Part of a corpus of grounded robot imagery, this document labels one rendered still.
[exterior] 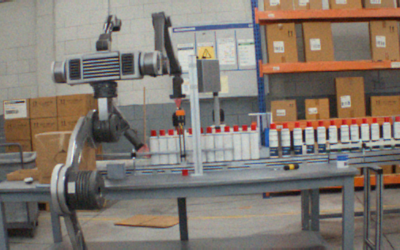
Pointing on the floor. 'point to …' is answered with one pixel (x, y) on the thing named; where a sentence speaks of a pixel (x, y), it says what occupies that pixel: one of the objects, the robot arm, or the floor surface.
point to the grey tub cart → (13, 162)
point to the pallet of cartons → (44, 122)
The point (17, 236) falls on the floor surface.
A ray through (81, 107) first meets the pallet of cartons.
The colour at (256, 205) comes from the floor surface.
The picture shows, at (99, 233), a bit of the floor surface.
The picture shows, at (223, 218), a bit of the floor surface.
